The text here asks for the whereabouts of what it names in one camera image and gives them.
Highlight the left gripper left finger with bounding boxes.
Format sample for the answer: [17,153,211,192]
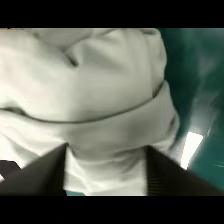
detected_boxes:
[0,143,69,197]

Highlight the white T-shirt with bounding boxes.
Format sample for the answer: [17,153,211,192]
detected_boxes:
[0,28,181,197]

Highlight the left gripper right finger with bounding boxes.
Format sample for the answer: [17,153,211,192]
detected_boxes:
[145,145,224,197]

